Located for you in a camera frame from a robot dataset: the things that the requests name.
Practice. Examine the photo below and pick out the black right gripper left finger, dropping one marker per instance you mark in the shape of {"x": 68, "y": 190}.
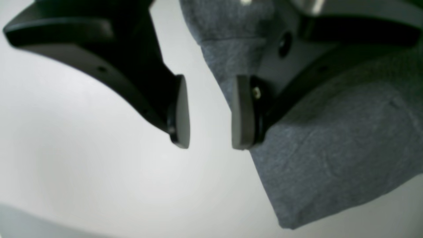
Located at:
{"x": 113, "y": 41}

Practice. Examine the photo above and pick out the grey T-shirt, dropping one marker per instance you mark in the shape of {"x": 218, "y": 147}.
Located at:
{"x": 354, "y": 139}

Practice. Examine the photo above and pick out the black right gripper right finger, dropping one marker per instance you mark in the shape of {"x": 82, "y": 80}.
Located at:
{"x": 298, "y": 59}

